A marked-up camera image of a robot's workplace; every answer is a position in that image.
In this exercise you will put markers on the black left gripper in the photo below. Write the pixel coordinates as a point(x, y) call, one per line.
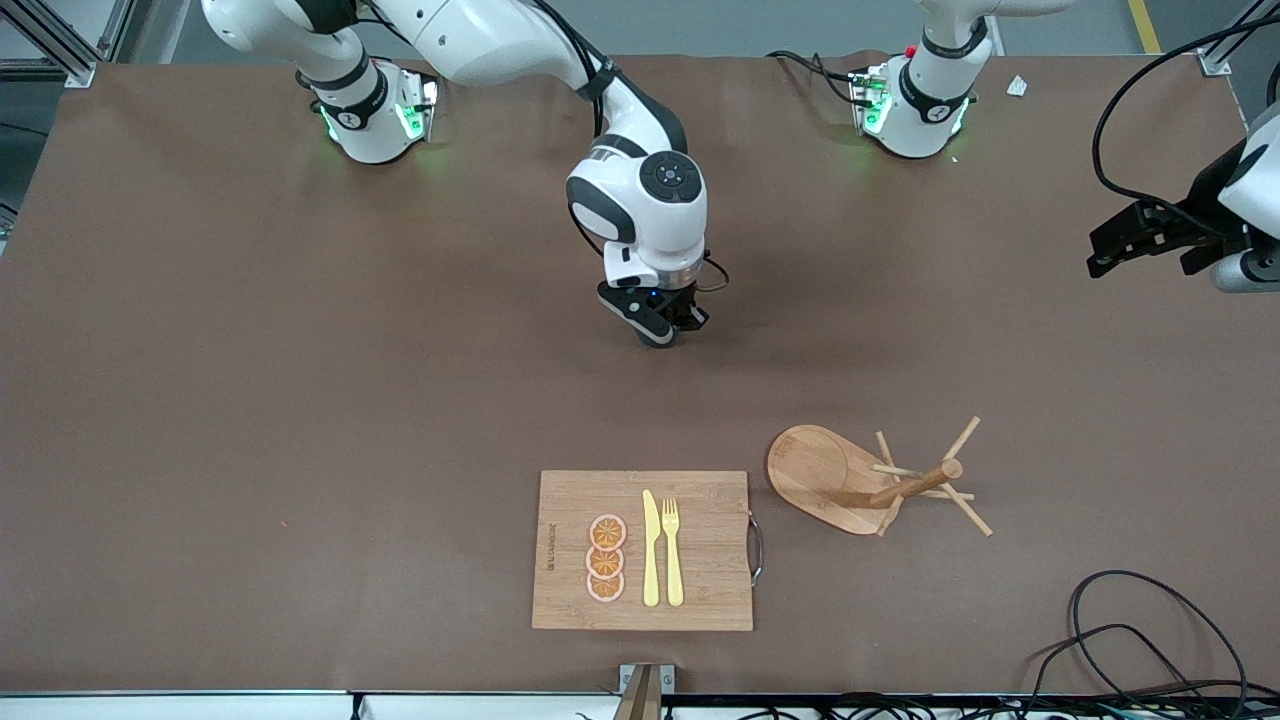
point(1208, 199)

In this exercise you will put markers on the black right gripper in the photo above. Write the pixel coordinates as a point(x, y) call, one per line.
point(689, 312)

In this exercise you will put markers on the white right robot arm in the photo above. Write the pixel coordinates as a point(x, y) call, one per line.
point(640, 200)

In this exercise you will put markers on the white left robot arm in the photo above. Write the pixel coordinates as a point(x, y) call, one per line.
point(925, 115)

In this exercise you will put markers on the wooden cup rack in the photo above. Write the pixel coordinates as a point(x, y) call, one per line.
point(820, 485)

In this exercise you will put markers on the white paper scrap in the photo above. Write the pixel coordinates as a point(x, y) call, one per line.
point(1017, 86)

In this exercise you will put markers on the orange slice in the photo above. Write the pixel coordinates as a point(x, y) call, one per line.
point(607, 530)
point(604, 563)
point(605, 589)

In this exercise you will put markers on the yellow plastic knife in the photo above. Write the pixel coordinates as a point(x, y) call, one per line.
point(651, 560)

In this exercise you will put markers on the yellow plastic fork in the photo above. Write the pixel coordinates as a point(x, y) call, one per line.
point(673, 570)

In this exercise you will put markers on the brown table cover sheet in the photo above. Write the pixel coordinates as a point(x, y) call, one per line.
point(300, 400)

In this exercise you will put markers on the aluminium frame post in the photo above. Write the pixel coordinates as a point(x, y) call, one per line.
point(65, 55)
point(1215, 65)

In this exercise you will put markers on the grey metal bracket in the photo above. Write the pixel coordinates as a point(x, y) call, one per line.
point(645, 680)

